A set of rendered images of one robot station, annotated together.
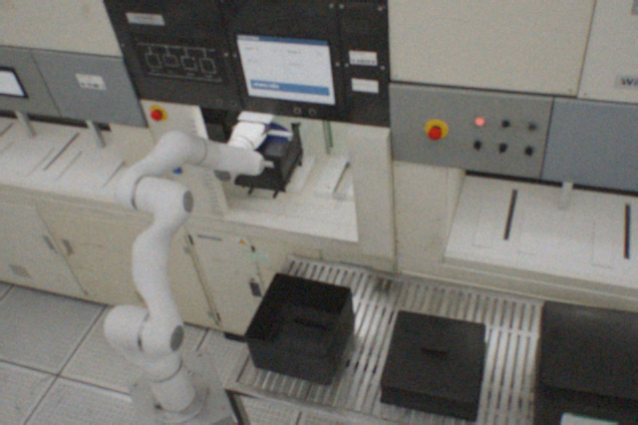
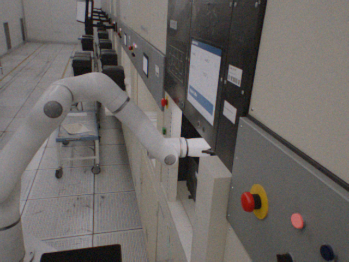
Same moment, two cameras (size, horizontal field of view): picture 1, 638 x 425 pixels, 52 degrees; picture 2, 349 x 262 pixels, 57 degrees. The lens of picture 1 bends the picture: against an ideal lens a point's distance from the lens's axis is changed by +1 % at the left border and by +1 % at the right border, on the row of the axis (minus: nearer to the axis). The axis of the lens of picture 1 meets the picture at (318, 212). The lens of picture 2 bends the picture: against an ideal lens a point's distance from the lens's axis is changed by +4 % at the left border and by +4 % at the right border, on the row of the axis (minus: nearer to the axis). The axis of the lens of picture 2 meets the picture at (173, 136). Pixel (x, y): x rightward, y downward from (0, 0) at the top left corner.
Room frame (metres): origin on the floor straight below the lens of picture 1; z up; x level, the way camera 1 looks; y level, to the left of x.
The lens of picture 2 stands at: (1.02, -0.69, 1.78)
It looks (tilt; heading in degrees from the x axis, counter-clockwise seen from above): 22 degrees down; 51
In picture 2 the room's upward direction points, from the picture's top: 3 degrees clockwise
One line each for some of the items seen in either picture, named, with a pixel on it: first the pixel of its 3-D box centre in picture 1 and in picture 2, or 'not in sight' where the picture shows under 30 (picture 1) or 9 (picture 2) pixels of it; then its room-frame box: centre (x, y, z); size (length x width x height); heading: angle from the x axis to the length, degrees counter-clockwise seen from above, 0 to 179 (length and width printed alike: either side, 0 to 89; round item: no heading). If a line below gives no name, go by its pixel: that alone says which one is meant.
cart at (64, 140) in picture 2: not in sight; (80, 140); (2.34, 2.71, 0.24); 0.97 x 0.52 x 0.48; 68
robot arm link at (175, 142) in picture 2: (231, 162); (163, 148); (1.74, 0.26, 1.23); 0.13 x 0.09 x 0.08; 155
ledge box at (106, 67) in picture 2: not in sight; (113, 77); (2.83, 2.80, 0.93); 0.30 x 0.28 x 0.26; 62
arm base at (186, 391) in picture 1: (170, 381); (6, 240); (1.18, 0.54, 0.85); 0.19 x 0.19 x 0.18
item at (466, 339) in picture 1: (434, 359); not in sight; (1.13, -0.29, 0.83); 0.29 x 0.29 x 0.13; 68
